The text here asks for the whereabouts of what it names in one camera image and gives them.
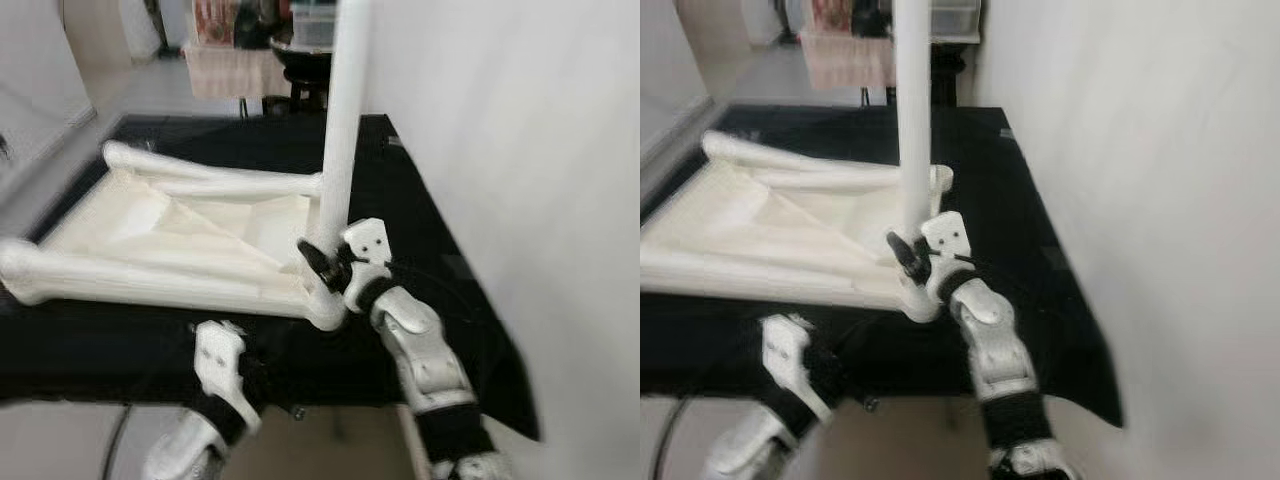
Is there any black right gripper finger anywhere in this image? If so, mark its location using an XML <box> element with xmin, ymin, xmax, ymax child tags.
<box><xmin>297</xmin><ymin>239</ymin><xmax>344</xmax><ymax>293</ymax></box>
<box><xmin>886</xmin><ymin>229</ymin><xmax>930</xmax><ymax>286</ymax></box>

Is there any white plastic table leg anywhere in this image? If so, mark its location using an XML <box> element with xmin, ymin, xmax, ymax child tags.
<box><xmin>893</xmin><ymin>0</ymin><xmax>943</xmax><ymax>323</ymax></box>
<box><xmin>100</xmin><ymin>140</ymin><xmax>241</xmax><ymax>186</ymax></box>
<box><xmin>305</xmin><ymin>0</ymin><xmax>373</xmax><ymax>331</ymax></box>
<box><xmin>150</xmin><ymin>172</ymin><xmax>326</xmax><ymax>201</ymax></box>
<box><xmin>0</xmin><ymin>238</ymin><xmax>311</xmax><ymax>311</ymax></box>
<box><xmin>640</xmin><ymin>245</ymin><xmax>906</xmax><ymax>306</ymax></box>
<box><xmin>750</xmin><ymin>165</ymin><xmax>953</xmax><ymax>196</ymax></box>
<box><xmin>700</xmin><ymin>130</ymin><xmax>851</xmax><ymax>181</ymax></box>

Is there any black tablecloth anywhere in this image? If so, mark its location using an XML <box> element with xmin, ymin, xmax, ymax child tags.
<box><xmin>640</xmin><ymin>105</ymin><xmax>1126</xmax><ymax>429</ymax></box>
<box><xmin>0</xmin><ymin>112</ymin><xmax>541</xmax><ymax>441</ymax></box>

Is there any white plastic table top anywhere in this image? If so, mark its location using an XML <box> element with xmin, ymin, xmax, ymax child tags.
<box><xmin>640</xmin><ymin>158</ymin><xmax>953</xmax><ymax>323</ymax></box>
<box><xmin>40</xmin><ymin>165</ymin><xmax>349</xmax><ymax>333</ymax></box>

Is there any black wok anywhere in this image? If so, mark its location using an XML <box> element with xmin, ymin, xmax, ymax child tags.
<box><xmin>270</xmin><ymin>38</ymin><xmax>336</xmax><ymax>83</ymax></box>
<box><xmin>930</xmin><ymin>36</ymin><xmax>986</xmax><ymax>59</ymax></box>

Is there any pink cloth covered table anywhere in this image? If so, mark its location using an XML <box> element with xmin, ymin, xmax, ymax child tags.
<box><xmin>183</xmin><ymin>45</ymin><xmax>293</xmax><ymax>101</ymax></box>
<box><xmin>800</xmin><ymin>30</ymin><xmax>898</xmax><ymax>93</ymax></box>

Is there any dark bag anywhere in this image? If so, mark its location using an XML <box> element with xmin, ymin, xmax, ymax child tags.
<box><xmin>852</xmin><ymin>0</ymin><xmax>894</xmax><ymax>36</ymax></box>
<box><xmin>237</xmin><ymin>0</ymin><xmax>291</xmax><ymax>49</ymax></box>

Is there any red printed box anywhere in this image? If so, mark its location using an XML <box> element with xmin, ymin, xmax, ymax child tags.
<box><xmin>195</xmin><ymin>0</ymin><xmax>238</xmax><ymax>48</ymax></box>
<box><xmin>812</xmin><ymin>0</ymin><xmax>853</xmax><ymax>33</ymax></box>

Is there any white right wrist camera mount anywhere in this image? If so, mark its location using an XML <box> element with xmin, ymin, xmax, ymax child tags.
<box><xmin>920</xmin><ymin>212</ymin><xmax>979</xmax><ymax>306</ymax></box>
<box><xmin>342</xmin><ymin>218</ymin><xmax>394</xmax><ymax>313</ymax></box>

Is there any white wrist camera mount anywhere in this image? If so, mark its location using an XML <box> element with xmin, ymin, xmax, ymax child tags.
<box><xmin>195</xmin><ymin>320</ymin><xmax>263</xmax><ymax>436</ymax></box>
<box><xmin>762</xmin><ymin>315</ymin><xmax>833</xmax><ymax>426</ymax></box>
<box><xmin>342</xmin><ymin>218</ymin><xmax>394</xmax><ymax>313</ymax></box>
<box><xmin>920</xmin><ymin>212</ymin><xmax>979</xmax><ymax>306</ymax></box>

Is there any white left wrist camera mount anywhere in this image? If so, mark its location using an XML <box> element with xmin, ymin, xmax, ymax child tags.
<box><xmin>195</xmin><ymin>320</ymin><xmax>263</xmax><ymax>436</ymax></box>
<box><xmin>762</xmin><ymin>315</ymin><xmax>833</xmax><ymax>426</ymax></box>

